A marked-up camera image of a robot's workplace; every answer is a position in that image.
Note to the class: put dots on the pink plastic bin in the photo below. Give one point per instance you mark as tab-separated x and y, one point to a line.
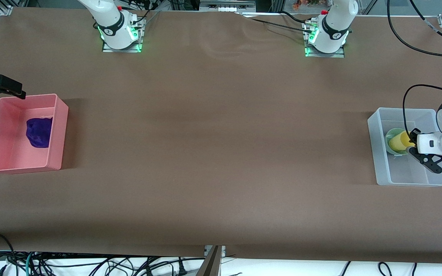
14	153

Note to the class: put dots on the clear plastic bin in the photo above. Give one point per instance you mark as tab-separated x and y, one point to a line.
409	172

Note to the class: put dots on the pale green bowl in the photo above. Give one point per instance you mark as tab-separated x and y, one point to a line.
390	151

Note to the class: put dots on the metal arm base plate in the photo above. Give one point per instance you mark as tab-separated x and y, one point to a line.
123	48
326	55

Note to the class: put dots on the grey device box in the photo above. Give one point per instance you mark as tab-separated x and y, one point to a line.
226	4

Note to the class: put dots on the aluminium frame profile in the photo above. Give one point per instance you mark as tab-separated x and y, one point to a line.
12	5

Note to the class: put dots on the purple cloth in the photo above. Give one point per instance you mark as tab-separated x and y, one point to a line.
40	132

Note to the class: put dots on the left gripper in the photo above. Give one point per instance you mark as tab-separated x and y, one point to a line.
413	135

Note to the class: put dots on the yellow plastic cup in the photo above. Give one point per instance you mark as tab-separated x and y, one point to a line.
399	142

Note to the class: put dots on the brown table cover sheet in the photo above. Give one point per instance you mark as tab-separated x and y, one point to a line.
221	153

